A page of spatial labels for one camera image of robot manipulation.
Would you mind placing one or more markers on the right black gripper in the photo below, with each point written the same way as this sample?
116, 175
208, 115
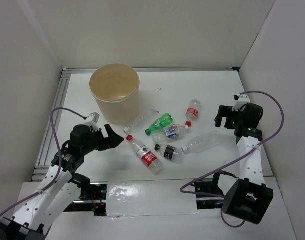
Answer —
224, 112

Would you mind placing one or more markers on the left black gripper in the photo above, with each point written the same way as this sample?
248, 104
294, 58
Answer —
113, 140

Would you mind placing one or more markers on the clear bottle red label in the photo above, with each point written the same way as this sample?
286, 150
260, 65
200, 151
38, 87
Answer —
145, 155

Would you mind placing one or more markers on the clear bottle blue white cap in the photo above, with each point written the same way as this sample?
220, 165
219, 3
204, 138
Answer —
202, 143

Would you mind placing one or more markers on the clear bottle black label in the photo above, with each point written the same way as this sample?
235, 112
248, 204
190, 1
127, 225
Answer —
170, 153

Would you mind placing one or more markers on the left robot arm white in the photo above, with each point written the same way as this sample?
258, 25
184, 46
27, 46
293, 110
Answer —
61, 185

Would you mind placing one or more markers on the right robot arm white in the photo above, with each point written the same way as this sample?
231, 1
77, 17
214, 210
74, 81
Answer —
249, 198

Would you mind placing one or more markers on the beige round plastic bin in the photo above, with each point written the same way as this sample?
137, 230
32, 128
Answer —
115, 88

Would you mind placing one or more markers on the small bottle red label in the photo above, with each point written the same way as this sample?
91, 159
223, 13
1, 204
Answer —
192, 112

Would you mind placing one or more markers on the clear bottle blue white label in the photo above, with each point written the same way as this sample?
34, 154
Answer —
170, 133

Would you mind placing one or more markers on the green plastic bottle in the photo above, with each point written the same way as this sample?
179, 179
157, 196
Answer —
162, 122

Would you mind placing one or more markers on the aluminium frame rail back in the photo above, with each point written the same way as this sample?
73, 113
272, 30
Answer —
155, 69

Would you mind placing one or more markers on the aluminium frame rail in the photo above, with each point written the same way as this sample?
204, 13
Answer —
155, 69
48, 147

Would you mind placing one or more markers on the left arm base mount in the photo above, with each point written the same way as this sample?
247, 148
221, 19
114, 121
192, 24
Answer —
93, 200

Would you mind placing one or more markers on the aluminium frame rail left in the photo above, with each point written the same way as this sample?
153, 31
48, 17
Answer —
48, 147

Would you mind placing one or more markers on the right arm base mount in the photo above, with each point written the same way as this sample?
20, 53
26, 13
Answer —
210, 195

